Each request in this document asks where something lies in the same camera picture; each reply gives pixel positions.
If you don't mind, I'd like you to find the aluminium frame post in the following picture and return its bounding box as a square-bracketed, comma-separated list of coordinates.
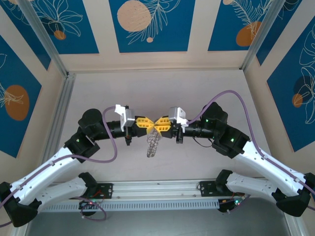
[240, 0, 284, 72]
[17, 0, 69, 78]

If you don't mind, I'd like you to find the silver keyring chain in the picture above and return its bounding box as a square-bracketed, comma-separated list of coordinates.
[144, 129, 164, 158]

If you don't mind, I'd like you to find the blue floral wall panel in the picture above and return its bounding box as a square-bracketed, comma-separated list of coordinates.
[26, 0, 100, 55]
[208, 0, 274, 52]
[0, 0, 52, 71]
[0, 35, 42, 158]
[255, 0, 315, 66]
[267, 23, 315, 152]
[109, 0, 196, 53]

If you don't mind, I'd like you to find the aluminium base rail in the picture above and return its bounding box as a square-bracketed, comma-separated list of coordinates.
[98, 180, 217, 199]

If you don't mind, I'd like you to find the grey slotted cable duct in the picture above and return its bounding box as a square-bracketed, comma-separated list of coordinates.
[39, 198, 221, 212]

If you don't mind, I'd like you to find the aluminium table edge rail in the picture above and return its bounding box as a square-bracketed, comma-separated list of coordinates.
[9, 72, 77, 236]
[283, 213, 305, 236]

